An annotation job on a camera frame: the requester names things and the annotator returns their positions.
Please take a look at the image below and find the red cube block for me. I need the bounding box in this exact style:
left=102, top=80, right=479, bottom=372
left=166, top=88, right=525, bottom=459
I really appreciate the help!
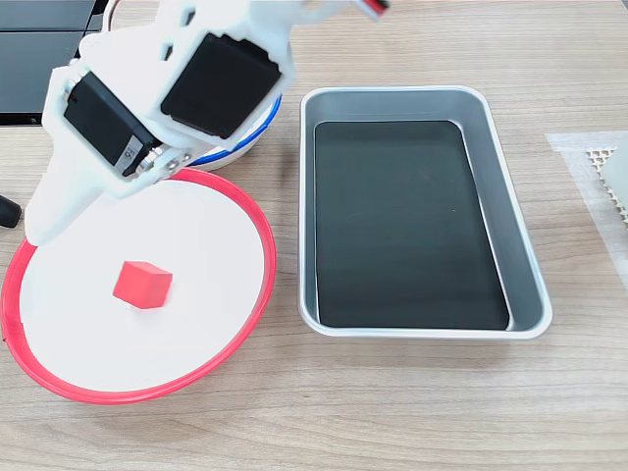
left=112, top=260, right=174, bottom=310

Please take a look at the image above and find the white dish blue rim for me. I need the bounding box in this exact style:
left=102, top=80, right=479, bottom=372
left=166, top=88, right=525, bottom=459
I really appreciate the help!
left=183, top=90, right=285, bottom=173

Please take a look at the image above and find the white dish red rim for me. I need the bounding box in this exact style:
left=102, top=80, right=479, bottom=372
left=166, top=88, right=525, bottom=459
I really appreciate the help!
left=0, top=166, right=278, bottom=406

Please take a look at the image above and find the black tray liner mat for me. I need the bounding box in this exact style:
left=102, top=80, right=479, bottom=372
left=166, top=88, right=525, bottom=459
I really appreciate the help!
left=313, top=120, right=511, bottom=331

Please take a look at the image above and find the silver metal tray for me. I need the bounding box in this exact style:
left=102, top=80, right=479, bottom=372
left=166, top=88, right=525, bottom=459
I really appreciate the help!
left=297, top=86, right=554, bottom=340

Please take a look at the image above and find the small black rounded object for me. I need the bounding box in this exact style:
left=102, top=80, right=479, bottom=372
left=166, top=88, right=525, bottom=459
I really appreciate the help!
left=0, top=193, right=24, bottom=230

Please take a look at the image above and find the black flat device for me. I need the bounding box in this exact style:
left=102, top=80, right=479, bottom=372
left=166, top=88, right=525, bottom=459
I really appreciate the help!
left=0, top=0, right=112, bottom=127

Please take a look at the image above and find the white perforated mesh mat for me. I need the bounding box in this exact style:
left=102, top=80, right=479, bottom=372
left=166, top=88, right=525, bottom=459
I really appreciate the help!
left=586, top=145, right=628, bottom=225

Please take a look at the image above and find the red and black arm cable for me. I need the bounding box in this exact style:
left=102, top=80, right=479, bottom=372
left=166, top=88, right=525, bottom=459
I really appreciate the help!
left=350, top=0, right=393, bottom=22

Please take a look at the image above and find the pale grey base plate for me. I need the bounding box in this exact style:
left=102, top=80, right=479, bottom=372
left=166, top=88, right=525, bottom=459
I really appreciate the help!
left=601, top=150, right=628, bottom=210

